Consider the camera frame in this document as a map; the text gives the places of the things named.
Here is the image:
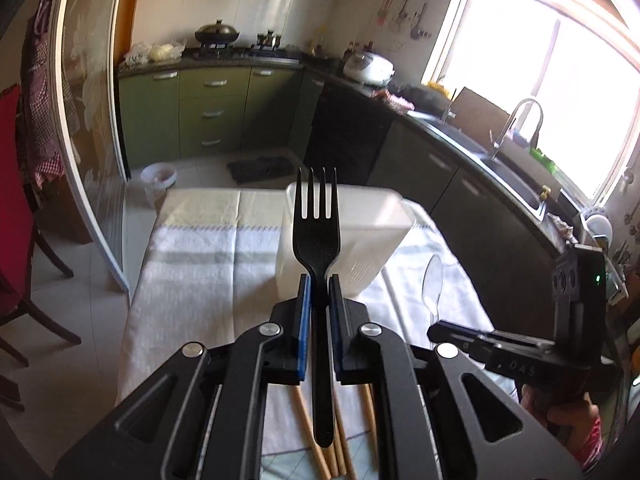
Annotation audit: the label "wooden cutting board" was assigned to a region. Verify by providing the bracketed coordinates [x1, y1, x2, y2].
[448, 87, 509, 150]

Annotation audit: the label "person's right hand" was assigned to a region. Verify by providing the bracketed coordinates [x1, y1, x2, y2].
[521, 385, 603, 468]

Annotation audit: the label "green kitchen cabinets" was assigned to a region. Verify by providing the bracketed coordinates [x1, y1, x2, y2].
[118, 65, 305, 169]

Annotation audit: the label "chrome kitchen faucet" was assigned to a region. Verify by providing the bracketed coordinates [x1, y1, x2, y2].
[488, 96, 544, 158]

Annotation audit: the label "brown wooden chopstick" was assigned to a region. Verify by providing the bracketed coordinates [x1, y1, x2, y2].
[360, 385, 378, 455]

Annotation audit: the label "black plastic fork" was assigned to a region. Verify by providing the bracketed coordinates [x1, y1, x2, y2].
[293, 168, 341, 448]

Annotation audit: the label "white plastic utensil holder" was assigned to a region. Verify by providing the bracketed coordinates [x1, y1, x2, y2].
[276, 183, 416, 299]

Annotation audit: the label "clear plastic spoon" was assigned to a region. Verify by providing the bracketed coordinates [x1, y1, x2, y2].
[422, 255, 444, 324]

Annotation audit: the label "dark floor cloth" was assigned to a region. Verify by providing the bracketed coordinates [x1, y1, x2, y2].
[227, 156, 294, 184]

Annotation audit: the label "white striped tablecloth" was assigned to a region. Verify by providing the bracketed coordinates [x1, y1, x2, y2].
[115, 186, 522, 461]

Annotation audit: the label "red dish cloth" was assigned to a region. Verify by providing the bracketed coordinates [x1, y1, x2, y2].
[372, 89, 414, 114]

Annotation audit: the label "checkered hanging apron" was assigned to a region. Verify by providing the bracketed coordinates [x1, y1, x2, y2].
[21, 0, 65, 188]

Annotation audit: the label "white rice cooker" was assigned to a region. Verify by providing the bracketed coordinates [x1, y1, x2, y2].
[343, 52, 395, 87]

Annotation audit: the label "light bamboo chopstick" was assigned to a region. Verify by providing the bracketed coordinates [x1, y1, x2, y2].
[333, 393, 357, 480]
[292, 386, 332, 480]

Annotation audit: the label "glass sliding door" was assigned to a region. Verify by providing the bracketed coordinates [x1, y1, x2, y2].
[48, 0, 131, 294]

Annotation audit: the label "black wok with lid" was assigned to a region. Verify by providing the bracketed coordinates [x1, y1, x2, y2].
[194, 20, 240, 47]

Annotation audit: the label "red chair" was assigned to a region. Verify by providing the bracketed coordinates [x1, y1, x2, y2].
[0, 84, 81, 344]

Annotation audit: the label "white trash bin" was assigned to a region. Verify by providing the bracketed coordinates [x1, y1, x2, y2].
[140, 162, 177, 208]

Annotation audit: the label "stainless steel sink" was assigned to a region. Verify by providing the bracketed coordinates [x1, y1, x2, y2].
[416, 115, 546, 221]

